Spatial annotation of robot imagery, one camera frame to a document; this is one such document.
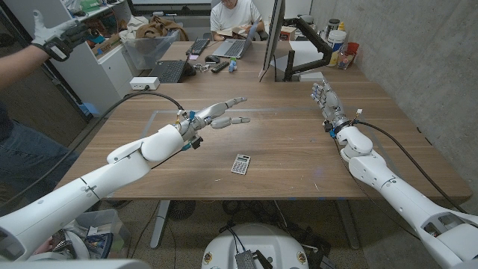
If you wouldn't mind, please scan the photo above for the clear cup with items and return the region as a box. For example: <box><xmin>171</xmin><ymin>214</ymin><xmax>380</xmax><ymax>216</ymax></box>
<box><xmin>338</xmin><ymin>50</ymin><xmax>356</xmax><ymax>71</ymax></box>

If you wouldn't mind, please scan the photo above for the clear bin with packets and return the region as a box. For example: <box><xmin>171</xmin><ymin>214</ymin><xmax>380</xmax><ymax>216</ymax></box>
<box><xmin>63</xmin><ymin>208</ymin><xmax>132</xmax><ymax>261</ymax></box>

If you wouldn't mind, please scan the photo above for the bare operator forearm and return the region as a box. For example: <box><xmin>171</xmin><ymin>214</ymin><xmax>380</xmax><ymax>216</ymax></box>
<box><xmin>0</xmin><ymin>44</ymin><xmax>49</xmax><ymax>90</ymax></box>

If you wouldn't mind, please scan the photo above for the standing person in jeans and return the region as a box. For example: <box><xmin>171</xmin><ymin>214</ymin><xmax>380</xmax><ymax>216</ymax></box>
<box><xmin>0</xmin><ymin>100</ymin><xmax>81</xmax><ymax>210</ymax></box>

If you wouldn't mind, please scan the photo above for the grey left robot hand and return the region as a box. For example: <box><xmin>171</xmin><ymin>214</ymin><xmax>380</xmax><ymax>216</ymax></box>
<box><xmin>176</xmin><ymin>96</ymin><xmax>252</xmax><ymax>143</ymax></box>

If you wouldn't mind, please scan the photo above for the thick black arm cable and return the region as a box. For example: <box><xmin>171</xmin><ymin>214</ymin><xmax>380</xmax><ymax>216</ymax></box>
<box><xmin>353</xmin><ymin>119</ymin><xmax>468</xmax><ymax>214</ymax></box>
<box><xmin>0</xmin><ymin>90</ymin><xmax>186</xmax><ymax>212</ymax></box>

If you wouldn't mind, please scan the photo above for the grey metal table leg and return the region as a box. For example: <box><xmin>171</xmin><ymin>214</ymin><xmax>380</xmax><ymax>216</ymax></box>
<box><xmin>335</xmin><ymin>197</ymin><xmax>361</xmax><ymax>250</ymax></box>
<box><xmin>149</xmin><ymin>200</ymin><xmax>171</xmax><ymax>250</ymax></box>

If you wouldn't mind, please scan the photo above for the computer monitor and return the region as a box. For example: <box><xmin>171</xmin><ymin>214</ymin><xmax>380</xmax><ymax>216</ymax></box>
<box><xmin>258</xmin><ymin>0</ymin><xmax>287</xmax><ymax>78</ymax></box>

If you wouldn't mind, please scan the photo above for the grey metal box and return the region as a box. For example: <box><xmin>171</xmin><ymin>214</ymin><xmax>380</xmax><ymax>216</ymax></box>
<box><xmin>234</xmin><ymin>250</ymin><xmax>258</xmax><ymax>269</ymax></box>

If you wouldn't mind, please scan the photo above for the white plastic tub container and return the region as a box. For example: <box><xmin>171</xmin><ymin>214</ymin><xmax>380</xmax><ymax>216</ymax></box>
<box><xmin>326</xmin><ymin>29</ymin><xmax>347</xmax><ymax>68</ymax></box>

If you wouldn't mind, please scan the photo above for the black framed board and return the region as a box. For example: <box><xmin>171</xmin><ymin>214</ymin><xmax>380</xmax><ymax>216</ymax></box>
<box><xmin>125</xmin><ymin>0</ymin><xmax>213</xmax><ymax>17</ymax></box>

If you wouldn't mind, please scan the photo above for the narrow black keyboard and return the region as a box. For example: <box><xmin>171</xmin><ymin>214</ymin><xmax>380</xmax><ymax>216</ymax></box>
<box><xmin>185</xmin><ymin>37</ymin><xmax>211</xmax><ymax>56</ymax></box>

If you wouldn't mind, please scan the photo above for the white cloth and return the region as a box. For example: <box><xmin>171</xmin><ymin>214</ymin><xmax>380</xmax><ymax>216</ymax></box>
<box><xmin>119</xmin><ymin>16</ymin><xmax>149</xmax><ymax>42</ymax></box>

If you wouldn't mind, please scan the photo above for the white pocket calculator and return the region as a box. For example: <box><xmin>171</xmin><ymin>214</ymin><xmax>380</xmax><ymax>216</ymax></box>
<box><xmin>230</xmin><ymin>153</ymin><xmax>252</xmax><ymax>176</ymax></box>

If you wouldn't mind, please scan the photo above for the black remote control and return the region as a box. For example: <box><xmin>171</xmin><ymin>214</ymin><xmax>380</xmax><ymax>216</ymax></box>
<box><xmin>210</xmin><ymin>61</ymin><xmax>231</xmax><ymax>74</ymax></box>

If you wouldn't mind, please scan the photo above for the silver laptop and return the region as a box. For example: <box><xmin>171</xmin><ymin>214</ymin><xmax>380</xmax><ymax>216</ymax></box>
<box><xmin>211</xmin><ymin>22</ymin><xmax>259</xmax><ymax>60</ymax></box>

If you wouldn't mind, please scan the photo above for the black round fan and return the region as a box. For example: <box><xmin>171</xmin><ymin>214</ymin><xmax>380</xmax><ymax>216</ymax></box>
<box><xmin>167</xmin><ymin>200</ymin><xmax>196</xmax><ymax>221</ymax></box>

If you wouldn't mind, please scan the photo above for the wide black keyboard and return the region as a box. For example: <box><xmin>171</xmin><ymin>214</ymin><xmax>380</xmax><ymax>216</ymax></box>
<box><xmin>148</xmin><ymin>59</ymin><xmax>197</xmax><ymax>84</ymax></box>

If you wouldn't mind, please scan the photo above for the white and black gloved hand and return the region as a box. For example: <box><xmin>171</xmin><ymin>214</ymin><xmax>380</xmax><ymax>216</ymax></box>
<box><xmin>31</xmin><ymin>10</ymin><xmax>90</xmax><ymax>63</ymax></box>

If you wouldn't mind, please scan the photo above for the flat white box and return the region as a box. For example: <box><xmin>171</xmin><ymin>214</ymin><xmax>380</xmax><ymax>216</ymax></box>
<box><xmin>298</xmin><ymin>71</ymin><xmax>325</xmax><ymax>83</ymax></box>

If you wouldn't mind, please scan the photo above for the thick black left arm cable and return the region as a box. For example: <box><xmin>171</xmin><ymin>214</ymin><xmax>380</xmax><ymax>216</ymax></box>
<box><xmin>0</xmin><ymin>90</ymin><xmax>186</xmax><ymax>212</ymax></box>

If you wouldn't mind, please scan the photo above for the dark lidded jar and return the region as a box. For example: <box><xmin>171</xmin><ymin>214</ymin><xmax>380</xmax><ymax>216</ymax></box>
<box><xmin>326</xmin><ymin>18</ymin><xmax>341</xmax><ymax>38</ymax></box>

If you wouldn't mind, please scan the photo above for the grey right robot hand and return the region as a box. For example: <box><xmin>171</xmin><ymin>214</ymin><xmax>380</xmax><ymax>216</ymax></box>
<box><xmin>311</xmin><ymin>80</ymin><xmax>352</xmax><ymax>134</ymax></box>

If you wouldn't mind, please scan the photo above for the white storage cabinet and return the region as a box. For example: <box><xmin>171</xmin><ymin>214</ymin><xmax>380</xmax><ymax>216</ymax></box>
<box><xmin>3</xmin><ymin>0</ymin><xmax>135</xmax><ymax>119</ymax></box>

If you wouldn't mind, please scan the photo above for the brown jacket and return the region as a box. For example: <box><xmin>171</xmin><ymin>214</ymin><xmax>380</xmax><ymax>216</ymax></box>
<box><xmin>134</xmin><ymin>15</ymin><xmax>190</xmax><ymax>42</ymax></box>

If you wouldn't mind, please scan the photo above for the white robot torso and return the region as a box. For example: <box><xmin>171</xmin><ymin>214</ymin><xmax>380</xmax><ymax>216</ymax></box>
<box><xmin>0</xmin><ymin>259</ymin><xmax>152</xmax><ymax>269</ymax></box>

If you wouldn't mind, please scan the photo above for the white paper sheet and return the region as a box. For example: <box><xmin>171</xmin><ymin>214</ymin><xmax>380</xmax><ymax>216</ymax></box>
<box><xmin>274</xmin><ymin>40</ymin><xmax>325</xmax><ymax>72</ymax></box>

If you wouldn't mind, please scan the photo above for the white power strip box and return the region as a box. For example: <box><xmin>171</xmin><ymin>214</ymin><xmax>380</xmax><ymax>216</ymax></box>
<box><xmin>129</xmin><ymin>76</ymin><xmax>161</xmax><ymax>91</ymax></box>

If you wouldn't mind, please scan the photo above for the red box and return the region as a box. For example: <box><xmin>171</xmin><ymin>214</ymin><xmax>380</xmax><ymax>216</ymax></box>
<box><xmin>279</xmin><ymin>25</ymin><xmax>297</xmax><ymax>41</ymax></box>

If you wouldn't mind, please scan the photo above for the seated person in white shirt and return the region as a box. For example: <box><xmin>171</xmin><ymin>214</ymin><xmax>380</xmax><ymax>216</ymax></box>
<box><xmin>210</xmin><ymin>0</ymin><xmax>266</xmax><ymax>41</ymax></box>

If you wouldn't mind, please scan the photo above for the open book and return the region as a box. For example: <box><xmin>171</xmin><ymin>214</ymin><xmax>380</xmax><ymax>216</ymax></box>
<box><xmin>218</xmin><ymin>25</ymin><xmax>249</xmax><ymax>38</ymax></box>

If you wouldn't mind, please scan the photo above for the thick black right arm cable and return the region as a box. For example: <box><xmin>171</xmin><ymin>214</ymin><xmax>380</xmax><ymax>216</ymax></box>
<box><xmin>353</xmin><ymin>119</ymin><xmax>468</xmax><ymax>214</ymax></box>

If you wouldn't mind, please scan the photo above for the cardboard box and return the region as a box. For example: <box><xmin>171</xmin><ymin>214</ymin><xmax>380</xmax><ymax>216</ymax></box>
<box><xmin>91</xmin><ymin>33</ymin><xmax>122</xmax><ymax>57</ymax></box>

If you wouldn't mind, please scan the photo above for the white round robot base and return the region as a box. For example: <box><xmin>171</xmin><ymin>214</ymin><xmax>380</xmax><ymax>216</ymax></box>
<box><xmin>201</xmin><ymin>223</ymin><xmax>310</xmax><ymax>269</ymax></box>

